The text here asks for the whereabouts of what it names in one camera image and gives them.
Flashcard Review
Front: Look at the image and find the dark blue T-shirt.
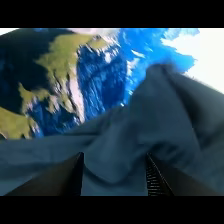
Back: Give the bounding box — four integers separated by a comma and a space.
0, 63, 224, 197

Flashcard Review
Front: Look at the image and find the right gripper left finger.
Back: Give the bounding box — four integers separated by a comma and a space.
4, 151, 85, 197

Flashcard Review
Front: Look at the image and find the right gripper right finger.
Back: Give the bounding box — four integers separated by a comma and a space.
145, 152, 222, 197

